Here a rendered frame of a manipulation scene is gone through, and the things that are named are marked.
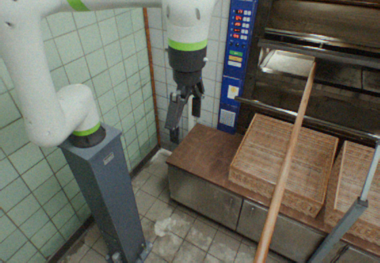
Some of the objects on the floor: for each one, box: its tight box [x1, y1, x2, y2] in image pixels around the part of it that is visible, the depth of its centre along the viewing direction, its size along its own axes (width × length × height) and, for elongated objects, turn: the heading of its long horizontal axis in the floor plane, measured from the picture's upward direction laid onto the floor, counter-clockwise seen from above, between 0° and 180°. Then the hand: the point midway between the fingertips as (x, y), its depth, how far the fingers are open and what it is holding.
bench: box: [166, 123, 380, 263], centre depth 169 cm, size 56×242×58 cm, turn 61°
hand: (186, 125), depth 73 cm, fingers open, 13 cm apart
